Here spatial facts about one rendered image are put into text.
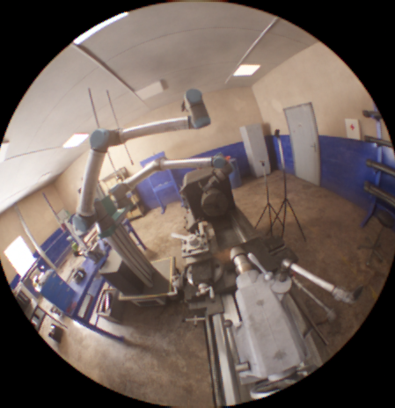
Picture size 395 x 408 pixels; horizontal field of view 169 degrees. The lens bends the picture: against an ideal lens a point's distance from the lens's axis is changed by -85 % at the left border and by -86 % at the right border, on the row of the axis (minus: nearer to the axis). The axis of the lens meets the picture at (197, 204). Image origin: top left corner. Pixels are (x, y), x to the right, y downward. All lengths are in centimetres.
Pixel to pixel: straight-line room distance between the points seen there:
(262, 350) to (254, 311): 15
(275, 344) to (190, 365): 137
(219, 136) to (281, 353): 486
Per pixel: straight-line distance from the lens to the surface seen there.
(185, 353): 181
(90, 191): 94
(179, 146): 465
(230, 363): 83
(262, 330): 51
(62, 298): 199
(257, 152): 472
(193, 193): 143
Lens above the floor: 167
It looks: 24 degrees down
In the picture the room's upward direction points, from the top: 21 degrees counter-clockwise
